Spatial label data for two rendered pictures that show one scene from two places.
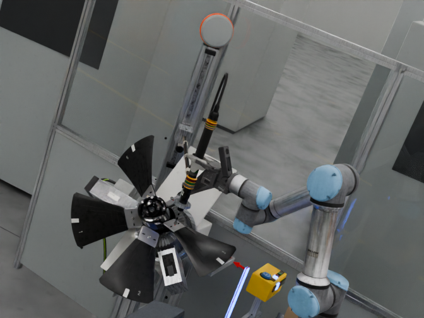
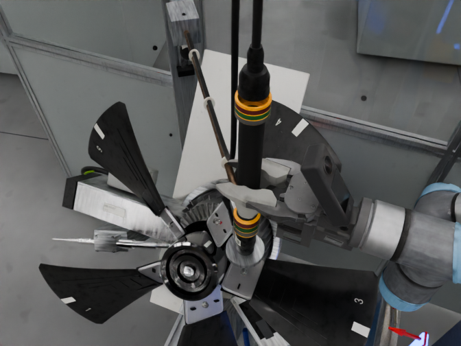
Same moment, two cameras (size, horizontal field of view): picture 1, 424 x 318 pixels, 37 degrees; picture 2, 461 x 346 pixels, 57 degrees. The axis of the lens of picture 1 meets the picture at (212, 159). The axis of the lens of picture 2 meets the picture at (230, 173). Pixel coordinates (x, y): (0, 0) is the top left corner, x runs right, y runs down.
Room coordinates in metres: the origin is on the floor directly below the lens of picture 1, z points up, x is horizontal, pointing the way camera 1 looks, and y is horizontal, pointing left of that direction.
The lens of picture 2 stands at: (1.98, 0.09, 1.97)
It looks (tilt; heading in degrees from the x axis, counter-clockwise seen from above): 51 degrees down; 357
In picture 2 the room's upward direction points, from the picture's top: straight up
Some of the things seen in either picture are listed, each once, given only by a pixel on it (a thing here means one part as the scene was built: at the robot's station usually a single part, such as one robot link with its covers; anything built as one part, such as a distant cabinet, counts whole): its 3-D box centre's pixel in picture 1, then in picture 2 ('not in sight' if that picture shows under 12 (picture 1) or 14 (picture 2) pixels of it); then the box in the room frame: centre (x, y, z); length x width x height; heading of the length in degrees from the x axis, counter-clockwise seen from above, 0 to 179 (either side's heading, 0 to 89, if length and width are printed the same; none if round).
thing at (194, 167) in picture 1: (194, 164); (245, 204); (2.33, 0.06, 1.47); 0.09 x 0.03 x 0.06; 76
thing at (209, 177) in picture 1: (219, 176); (320, 213); (2.31, -0.05, 1.46); 0.12 x 0.08 x 0.09; 66
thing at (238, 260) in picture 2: (185, 193); (243, 232); (2.37, 0.05, 1.33); 0.09 x 0.07 x 0.10; 11
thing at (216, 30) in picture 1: (216, 30); not in sight; (3.06, 0.19, 1.88); 0.17 x 0.15 x 0.16; 66
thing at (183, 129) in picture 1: (183, 134); (182, 21); (2.97, 0.17, 1.37); 0.10 x 0.07 x 0.08; 11
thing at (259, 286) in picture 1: (265, 283); not in sight; (2.48, -0.40, 1.02); 0.16 x 0.10 x 0.11; 156
